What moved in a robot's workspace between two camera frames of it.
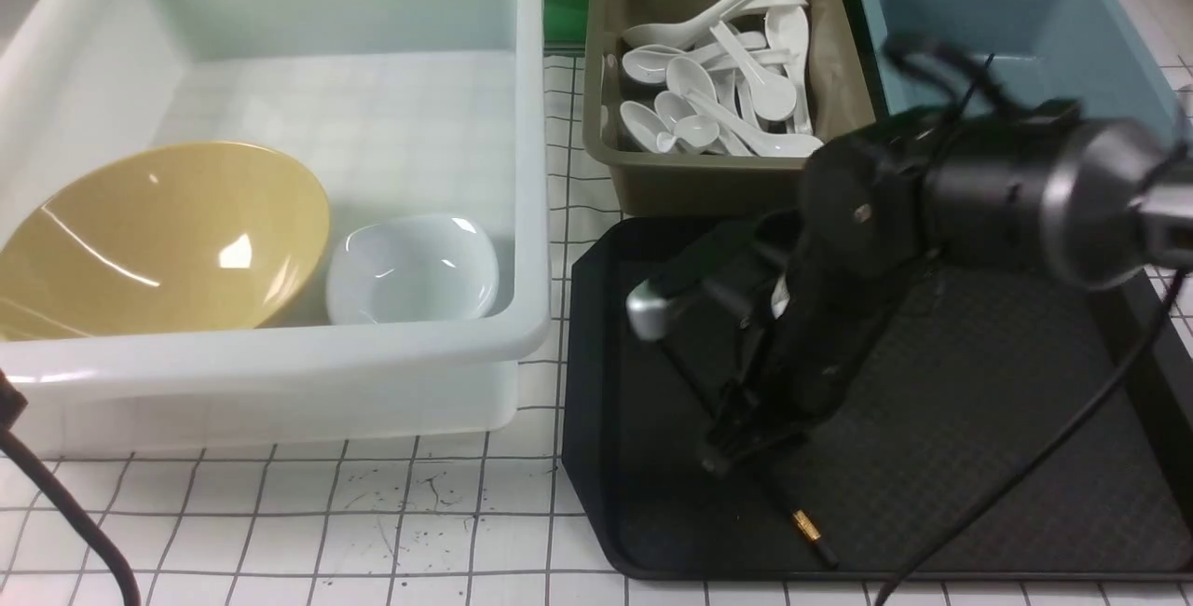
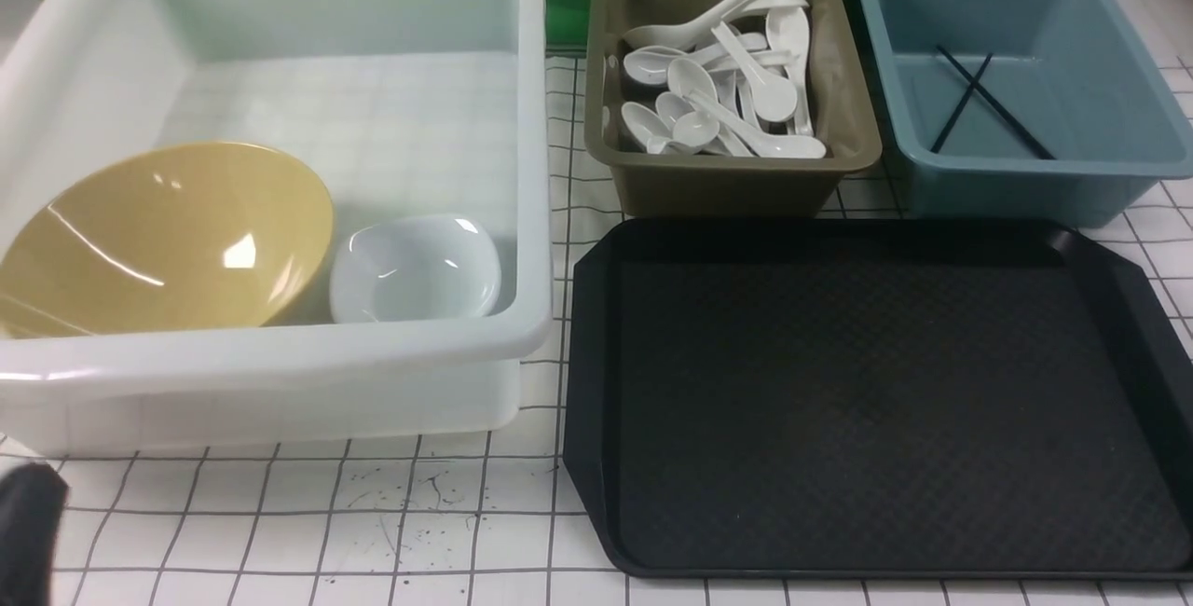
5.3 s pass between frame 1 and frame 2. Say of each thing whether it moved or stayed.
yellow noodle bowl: stayed
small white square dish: stayed
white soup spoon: moved
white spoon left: stayed
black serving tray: stayed
